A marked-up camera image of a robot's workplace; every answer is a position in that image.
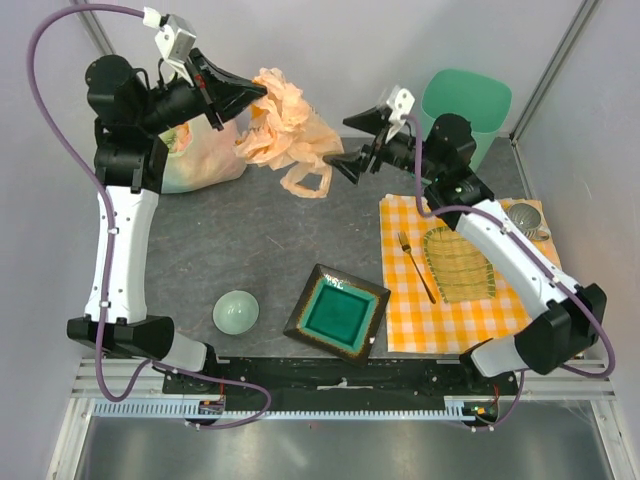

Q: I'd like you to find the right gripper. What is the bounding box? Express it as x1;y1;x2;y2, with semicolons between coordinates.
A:
323;106;443;186

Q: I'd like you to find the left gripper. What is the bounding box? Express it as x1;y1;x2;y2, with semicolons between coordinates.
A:
136;47;266;134

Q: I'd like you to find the orange plastic trash bag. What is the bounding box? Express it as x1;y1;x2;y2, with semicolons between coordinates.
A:
235;68;344;199

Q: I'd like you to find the green trash bin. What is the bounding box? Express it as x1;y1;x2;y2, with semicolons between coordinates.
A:
420;69;512;171

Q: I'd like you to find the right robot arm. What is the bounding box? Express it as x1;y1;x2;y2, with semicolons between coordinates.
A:
325;106;616;394

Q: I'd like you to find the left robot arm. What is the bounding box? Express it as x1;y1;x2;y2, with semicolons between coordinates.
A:
66;48;267;393

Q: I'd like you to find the green plastic bag with trash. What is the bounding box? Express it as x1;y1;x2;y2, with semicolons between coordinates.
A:
159;115;246;194

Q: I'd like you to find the metal fork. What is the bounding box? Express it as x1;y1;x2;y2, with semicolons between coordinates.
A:
397;231;436;304

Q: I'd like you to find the woven bamboo basket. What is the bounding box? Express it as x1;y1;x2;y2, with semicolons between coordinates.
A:
423;226;496;303

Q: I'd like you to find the yellow checkered cloth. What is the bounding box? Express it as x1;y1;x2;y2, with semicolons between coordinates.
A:
379;194;531;354

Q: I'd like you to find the square green ceramic plate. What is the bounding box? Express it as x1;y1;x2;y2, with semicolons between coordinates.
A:
283;264;391;367

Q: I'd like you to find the striped ceramic cup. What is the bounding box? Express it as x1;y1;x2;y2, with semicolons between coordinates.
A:
507;203;551;241

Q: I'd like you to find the pale green bowl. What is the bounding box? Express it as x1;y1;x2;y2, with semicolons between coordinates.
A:
212;290;260;335

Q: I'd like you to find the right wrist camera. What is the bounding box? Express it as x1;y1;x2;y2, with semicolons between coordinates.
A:
385;85;415;142

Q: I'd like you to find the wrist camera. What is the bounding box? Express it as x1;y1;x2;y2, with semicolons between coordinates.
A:
143;7;196;85
385;85;415;142

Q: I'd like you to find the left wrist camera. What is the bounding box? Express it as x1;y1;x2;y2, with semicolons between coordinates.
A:
143;7;196;85

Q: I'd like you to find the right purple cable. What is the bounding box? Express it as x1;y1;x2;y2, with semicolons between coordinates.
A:
403;113;615;432

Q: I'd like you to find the purple cable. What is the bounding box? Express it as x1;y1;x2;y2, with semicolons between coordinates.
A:
25;3;274;432
403;113;615;432

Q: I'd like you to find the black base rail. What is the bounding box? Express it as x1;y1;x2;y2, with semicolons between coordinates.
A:
162;355;519;414

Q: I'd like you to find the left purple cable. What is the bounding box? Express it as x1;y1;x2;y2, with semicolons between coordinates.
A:
25;3;274;432

